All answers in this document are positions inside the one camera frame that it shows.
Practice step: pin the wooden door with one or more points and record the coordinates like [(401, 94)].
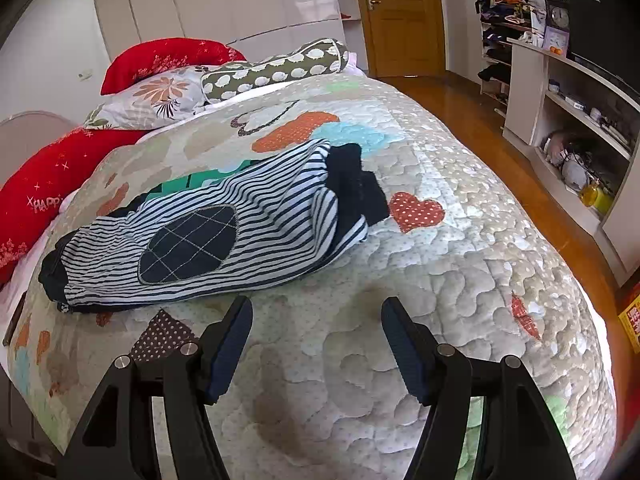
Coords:
[(404, 37)]

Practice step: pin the beige round headboard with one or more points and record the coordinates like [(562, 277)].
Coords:
[(24, 134)]

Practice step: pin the olive white-dotted bolster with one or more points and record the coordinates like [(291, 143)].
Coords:
[(319, 57)]

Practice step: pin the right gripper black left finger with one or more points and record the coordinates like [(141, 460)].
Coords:
[(114, 438)]

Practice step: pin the heart pattern quilt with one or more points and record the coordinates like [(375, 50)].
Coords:
[(318, 394)]

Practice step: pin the floral white pillow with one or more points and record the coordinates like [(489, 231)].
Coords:
[(154, 102)]

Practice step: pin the striped navy child pants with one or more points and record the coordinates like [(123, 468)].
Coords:
[(270, 223)]

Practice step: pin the yellow container on shelf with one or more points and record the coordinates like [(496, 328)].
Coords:
[(594, 195)]

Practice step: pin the red pillow at back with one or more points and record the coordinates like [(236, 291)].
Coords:
[(153, 57)]

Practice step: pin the white shelf unit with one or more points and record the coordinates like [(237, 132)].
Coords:
[(574, 126)]

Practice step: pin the glossy white wardrobe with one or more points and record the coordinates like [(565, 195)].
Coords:
[(257, 28)]

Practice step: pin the desk clock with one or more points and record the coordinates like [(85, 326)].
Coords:
[(558, 14)]

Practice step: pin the wall switch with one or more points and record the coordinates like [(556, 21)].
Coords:
[(85, 74)]

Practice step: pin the shoe rack with clothes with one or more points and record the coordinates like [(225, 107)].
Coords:
[(502, 21)]

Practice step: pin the long red pillow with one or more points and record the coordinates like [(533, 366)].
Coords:
[(31, 198)]

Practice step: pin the pink white bedsheet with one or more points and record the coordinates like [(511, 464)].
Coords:
[(13, 292)]

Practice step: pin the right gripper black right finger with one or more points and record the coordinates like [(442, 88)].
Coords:
[(519, 438)]

